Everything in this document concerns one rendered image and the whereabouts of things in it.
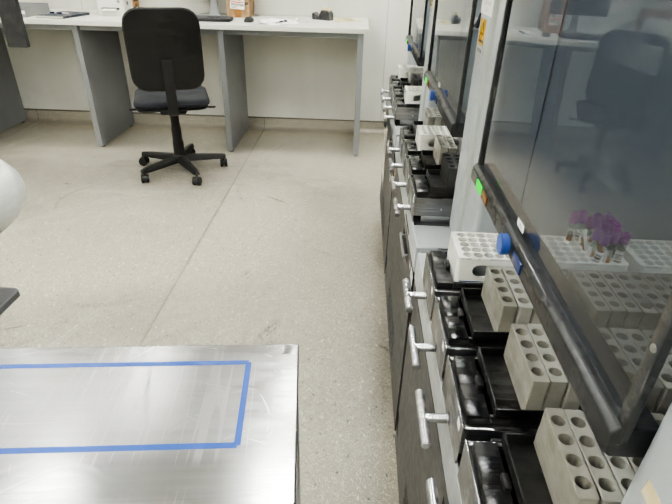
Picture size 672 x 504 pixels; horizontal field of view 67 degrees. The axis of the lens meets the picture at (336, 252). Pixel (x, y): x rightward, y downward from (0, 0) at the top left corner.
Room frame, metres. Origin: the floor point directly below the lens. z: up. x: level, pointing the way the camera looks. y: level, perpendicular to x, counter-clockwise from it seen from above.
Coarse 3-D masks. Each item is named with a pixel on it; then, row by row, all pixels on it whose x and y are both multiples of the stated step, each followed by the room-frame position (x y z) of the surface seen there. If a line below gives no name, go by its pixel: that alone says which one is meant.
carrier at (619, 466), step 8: (600, 448) 0.36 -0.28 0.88; (608, 456) 0.35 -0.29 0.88; (616, 456) 0.35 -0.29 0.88; (608, 464) 0.34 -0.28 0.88; (616, 464) 0.35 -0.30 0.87; (624, 464) 0.34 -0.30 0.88; (616, 472) 0.33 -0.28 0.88; (624, 472) 0.33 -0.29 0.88; (632, 472) 0.33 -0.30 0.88; (616, 480) 0.32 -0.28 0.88; (624, 480) 0.32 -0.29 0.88; (624, 488) 0.31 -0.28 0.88
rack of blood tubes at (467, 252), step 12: (456, 240) 0.83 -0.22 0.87; (468, 240) 0.83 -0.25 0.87; (480, 240) 0.84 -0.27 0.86; (492, 240) 0.84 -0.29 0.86; (456, 252) 0.78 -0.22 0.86; (468, 252) 0.78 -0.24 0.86; (480, 252) 0.78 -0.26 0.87; (492, 252) 0.79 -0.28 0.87; (456, 264) 0.77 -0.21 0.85; (468, 264) 0.76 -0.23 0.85; (480, 264) 0.76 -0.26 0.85; (492, 264) 0.76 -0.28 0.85; (504, 264) 0.76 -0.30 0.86; (456, 276) 0.77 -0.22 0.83; (468, 276) 0.76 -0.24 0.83; (480, 276) 0.76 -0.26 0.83
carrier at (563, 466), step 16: (544, 416) 0.40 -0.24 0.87; (560, 416) 0.40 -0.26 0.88; (544, 432) 0.39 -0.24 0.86; (560, 432) 0.38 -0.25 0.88; (544, 448) 0.38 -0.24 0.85; (560, 448) 0.35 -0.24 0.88; (576, 448) 0.36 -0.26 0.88; (544, 464) 0.37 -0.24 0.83; (560, 464) 0.34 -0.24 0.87; (576, 464) 0.34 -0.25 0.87; (560, 480) 0.33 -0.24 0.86; (576, 480) 0.32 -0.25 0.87; (592, 480) 0.32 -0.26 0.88; (560, 496) 0.32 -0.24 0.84; (576, 496) 0.30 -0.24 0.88; (592, 496) 0.30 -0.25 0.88
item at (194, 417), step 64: (0, 384) 0.48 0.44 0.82; (64, 384) 0.49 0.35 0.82; (128, 384) 0.49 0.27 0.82; (192, 384) 0.49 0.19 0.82; (256, 384) 0.49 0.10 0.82; (0, 448) 0.38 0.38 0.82; (64, 448) 0.39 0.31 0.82; (128, 448) 0.39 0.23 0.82; (192, 448) 0.39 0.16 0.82; (256, 448) 0.39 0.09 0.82
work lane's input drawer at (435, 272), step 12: (432, 252) 0.86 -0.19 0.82; (444, 252) 0.86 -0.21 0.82; (432, 264) 0.83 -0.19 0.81; (444, 264) 0.82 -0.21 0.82; (432, 276) 0.80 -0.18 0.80; (444, 276) 0.78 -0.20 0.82; (408, 288) 0.83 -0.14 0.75; (432, 288) 0.76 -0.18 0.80; (444, 288) 0.76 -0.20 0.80; (456, 288) 0.76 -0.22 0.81; (408, 300) 0.79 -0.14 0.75; (432, 300) 0.75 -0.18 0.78; (408, 312) 0.77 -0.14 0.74; (432, 312) 0.75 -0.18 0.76
